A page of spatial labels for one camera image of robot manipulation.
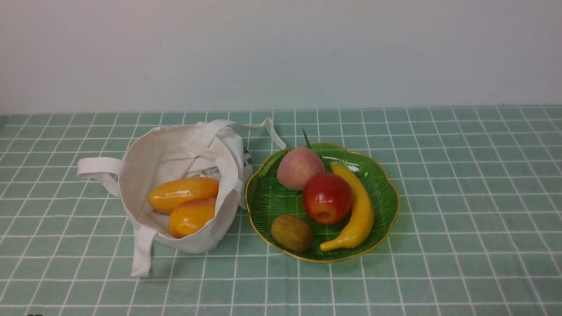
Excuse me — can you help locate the round orange persimmon fruit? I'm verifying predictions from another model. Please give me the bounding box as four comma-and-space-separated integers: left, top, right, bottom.
169, 197, 216, 239

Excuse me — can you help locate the white cloth tote bag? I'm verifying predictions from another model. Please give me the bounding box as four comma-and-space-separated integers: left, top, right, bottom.
77, 118, 287, 277

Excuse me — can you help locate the brown kiwi fruit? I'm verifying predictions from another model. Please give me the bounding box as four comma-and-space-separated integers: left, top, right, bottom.
270, 214, 314, 252

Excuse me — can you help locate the pink peach with leaf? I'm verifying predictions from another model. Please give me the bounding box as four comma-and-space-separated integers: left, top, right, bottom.
277, 130, 325, 191

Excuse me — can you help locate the green glass scalloped plate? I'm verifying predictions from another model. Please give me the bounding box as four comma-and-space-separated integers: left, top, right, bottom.
245, 142, 401, 263

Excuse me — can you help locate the red apple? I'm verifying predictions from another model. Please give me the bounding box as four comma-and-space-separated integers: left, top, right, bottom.
302, 172, 353, 226

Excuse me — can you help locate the elongated orange mango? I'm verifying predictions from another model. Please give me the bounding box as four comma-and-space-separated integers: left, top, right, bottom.
148, 177, 220, 215

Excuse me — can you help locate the yellow banana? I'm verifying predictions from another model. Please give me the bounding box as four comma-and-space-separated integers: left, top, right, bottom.
319, 162, 375, 252

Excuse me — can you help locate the green checkered tablecloth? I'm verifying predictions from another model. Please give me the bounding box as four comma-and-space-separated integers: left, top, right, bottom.
0, 107, 562, 316

